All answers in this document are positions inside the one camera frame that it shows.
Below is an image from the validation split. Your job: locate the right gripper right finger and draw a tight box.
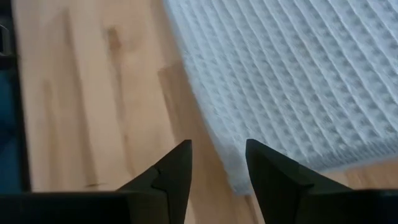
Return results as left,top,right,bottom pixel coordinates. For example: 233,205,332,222
244,138,398,224

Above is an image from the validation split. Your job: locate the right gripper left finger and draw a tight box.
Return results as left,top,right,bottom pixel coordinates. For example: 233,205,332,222
0,139,193,224

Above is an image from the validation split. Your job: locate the grey waffle microfiber towel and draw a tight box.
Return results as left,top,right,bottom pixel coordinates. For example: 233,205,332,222
161,0,398,195

